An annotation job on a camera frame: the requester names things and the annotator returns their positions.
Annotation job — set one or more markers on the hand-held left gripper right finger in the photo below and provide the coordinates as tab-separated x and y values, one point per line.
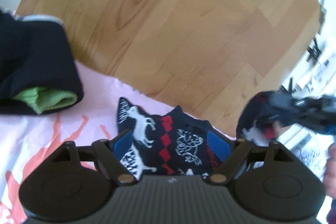
218	143

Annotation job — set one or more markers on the navy garment with green lining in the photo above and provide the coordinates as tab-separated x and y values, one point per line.
34	61

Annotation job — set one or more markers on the person's right hand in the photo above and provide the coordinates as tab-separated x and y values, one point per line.
332	171

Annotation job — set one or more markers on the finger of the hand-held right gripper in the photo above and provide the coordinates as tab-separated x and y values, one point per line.
284	119
284	102

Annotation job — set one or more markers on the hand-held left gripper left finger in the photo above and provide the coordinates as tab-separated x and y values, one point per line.
122	141

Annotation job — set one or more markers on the navy patterned sock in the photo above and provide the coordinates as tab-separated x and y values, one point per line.
253	113
170	134

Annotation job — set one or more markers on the pink printed blanket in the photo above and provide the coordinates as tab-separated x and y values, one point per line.
39	134

